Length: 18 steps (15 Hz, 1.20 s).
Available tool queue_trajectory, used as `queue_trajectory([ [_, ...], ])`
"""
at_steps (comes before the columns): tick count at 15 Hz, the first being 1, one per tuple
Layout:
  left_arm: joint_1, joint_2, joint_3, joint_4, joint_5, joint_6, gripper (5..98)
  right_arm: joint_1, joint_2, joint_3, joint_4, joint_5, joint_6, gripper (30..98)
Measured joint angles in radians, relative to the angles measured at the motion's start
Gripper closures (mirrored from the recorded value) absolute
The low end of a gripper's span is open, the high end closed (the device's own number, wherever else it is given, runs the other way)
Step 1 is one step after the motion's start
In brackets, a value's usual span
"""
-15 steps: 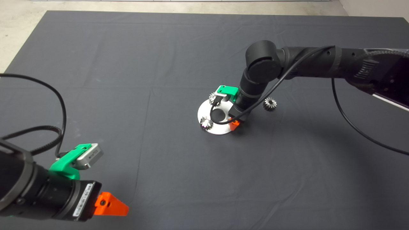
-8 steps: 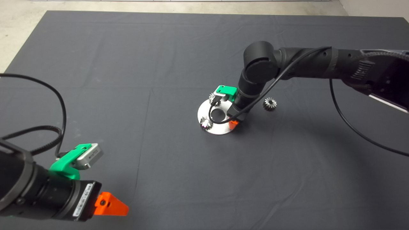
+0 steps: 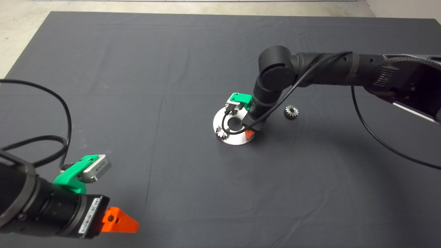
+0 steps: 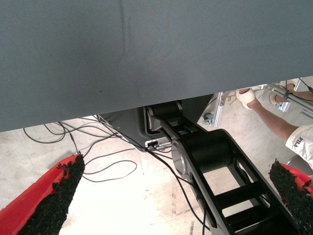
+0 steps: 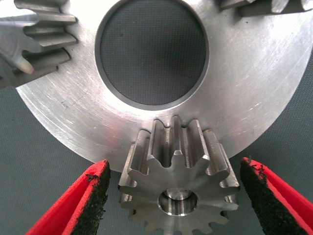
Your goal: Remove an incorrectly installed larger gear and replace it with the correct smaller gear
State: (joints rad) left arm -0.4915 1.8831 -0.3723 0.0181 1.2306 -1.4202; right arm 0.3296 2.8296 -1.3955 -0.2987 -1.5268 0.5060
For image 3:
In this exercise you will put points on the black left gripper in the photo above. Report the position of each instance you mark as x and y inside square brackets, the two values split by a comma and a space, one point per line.
[86, 217]

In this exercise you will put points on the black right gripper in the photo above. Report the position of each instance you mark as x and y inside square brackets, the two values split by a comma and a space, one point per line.
[249, 117]

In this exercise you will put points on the small steel gear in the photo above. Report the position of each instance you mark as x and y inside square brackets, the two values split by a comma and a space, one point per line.
[290, 112]
[222, 133]
[235, 112]

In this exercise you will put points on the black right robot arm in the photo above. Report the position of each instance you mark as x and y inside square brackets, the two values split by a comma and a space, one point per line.
[275, 69]

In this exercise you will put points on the round metal plate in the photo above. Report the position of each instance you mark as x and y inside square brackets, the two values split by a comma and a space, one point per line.
[234, 139]

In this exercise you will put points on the dark grey table cloth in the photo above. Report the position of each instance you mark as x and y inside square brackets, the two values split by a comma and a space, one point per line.
[137, 69]

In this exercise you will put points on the right silver camera box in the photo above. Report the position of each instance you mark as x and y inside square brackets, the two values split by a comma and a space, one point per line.
[232, 105]

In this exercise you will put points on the silver camera box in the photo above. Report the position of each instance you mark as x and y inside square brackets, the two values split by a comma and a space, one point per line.
[98, 168]
[232, 105]

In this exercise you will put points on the right green camera mount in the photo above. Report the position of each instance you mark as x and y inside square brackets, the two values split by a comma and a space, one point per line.
[241, 98]

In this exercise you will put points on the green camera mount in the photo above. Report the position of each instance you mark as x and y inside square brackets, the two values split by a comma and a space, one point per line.
[241, 98]
[69, 179]

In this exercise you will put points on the left silver camera box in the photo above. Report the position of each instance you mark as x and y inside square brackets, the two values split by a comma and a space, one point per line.
[98, 168]

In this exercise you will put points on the left green camera mount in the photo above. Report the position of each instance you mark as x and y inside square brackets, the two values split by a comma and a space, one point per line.
[69, 179]

